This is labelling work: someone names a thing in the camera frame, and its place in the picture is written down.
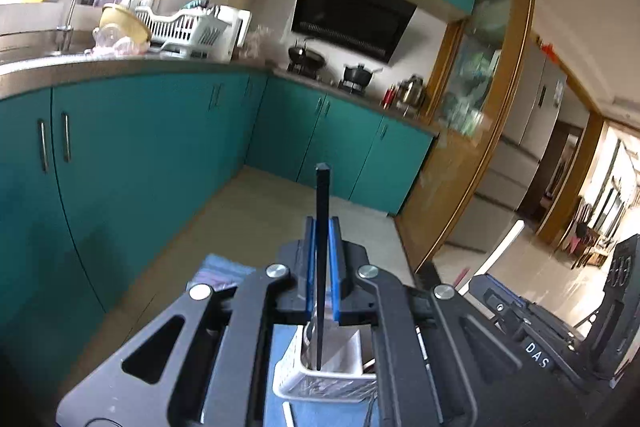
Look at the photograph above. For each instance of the wooden dining chairs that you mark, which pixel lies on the wooden dining chairs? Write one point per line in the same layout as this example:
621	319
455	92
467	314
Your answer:
587	237

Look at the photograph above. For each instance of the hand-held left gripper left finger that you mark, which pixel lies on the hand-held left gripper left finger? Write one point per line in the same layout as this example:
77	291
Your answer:
312	267

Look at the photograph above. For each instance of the chrome faucet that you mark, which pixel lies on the chrome faucet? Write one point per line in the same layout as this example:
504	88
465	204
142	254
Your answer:
62	34

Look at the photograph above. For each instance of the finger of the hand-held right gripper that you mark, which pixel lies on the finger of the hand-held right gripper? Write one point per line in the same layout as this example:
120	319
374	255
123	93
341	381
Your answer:
500	294

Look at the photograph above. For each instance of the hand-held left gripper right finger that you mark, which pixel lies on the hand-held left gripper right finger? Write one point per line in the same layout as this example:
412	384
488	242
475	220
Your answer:
336	267

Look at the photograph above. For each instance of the black wok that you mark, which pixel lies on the black wok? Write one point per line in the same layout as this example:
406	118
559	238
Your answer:
305	56

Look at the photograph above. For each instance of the grey kitchen countertop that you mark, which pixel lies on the grey kitchen countertop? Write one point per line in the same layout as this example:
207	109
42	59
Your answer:
100	67

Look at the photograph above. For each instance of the wooden sliding glass door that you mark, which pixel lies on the wooden sliding glass door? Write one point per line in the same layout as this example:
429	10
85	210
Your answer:
470	187

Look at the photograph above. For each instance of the silver refrigerator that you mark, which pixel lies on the silver refrigerator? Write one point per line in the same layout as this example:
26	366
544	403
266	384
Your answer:
525	117

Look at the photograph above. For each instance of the white plastic utensil basket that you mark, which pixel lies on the white plastic utensil basket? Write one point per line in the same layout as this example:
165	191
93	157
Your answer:
320	384

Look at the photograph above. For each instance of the metal spoon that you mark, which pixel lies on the metal spoon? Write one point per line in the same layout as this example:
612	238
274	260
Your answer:
311	332

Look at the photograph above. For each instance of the white dish rack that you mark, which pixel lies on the white dish rack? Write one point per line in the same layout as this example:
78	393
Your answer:
175	27

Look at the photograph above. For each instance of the yellow bowl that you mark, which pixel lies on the yellow bowl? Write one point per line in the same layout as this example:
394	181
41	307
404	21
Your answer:
122	19

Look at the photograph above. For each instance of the black cooking pot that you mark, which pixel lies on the black cooking pot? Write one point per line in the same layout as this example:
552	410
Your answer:
357	74

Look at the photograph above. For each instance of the red can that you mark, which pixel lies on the red can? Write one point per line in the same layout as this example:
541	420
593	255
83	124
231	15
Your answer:
389	98

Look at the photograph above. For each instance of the black chopstick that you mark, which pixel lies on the black chopstick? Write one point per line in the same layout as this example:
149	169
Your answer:
322	257

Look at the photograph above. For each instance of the blue striped tablecloth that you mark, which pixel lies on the blue striped tablecloth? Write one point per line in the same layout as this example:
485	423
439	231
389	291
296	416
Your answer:
220	272

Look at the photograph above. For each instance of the steel kettle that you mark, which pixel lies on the steel kettle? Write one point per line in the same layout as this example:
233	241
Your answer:
412	91

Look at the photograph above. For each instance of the teal lower kitchen cabinets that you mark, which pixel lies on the teal lower kitchen cabinets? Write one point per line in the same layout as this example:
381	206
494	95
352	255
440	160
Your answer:
150	147

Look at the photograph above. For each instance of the black range hood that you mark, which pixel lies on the black range hood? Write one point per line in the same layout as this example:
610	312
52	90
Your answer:
350	14

